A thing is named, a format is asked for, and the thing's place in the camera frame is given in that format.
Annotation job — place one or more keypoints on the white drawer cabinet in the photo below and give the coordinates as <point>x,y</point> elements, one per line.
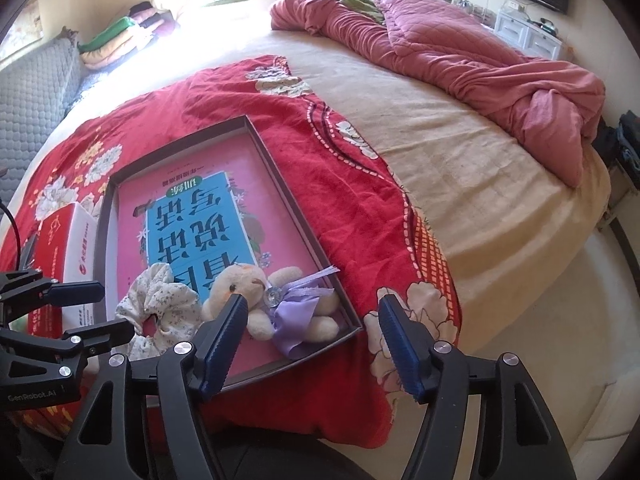
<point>525,32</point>

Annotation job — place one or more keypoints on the pink quilted duvet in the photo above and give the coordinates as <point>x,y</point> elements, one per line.
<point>450,50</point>

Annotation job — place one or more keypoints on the shallow pink printed box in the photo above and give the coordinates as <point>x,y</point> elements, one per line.
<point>210,160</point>

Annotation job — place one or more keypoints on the stack of folded clothes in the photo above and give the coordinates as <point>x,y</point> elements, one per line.
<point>125,30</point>

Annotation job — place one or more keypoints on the red and white carton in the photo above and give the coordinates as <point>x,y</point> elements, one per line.
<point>75,240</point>

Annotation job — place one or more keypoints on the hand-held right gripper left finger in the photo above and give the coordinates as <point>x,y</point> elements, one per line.
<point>225,345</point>

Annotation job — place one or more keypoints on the green cloth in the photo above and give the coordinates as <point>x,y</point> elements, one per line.
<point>350,0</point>

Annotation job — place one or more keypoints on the red floral blanket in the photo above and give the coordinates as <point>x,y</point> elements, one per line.
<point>310,160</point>

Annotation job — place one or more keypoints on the dark clothes pile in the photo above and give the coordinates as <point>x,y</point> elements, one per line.
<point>622,140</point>

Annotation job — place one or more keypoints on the cream plush bear purple ribbon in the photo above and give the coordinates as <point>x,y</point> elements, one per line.
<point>240,280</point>

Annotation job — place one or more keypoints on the grey quilted headboard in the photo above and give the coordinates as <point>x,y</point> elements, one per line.
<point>35,95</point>

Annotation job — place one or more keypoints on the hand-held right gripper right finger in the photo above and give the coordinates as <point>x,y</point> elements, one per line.
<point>400,345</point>

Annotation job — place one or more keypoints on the bed with beige sheet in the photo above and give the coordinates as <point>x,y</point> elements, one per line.
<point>450,170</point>

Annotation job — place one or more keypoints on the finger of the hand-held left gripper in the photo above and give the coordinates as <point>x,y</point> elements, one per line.
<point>102,331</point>
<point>75,293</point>

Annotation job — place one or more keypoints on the white floral scrunchie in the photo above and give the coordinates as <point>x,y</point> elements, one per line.
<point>160,280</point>

